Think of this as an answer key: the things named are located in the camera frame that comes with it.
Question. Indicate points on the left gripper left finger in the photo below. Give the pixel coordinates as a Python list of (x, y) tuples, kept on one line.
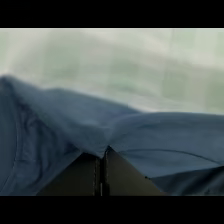
[(76, 178)]

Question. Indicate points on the blue T-shirt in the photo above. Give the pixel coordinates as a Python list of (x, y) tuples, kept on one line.
[(50, 126)]

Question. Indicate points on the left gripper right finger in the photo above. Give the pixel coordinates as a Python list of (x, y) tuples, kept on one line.
[(125, 178)]

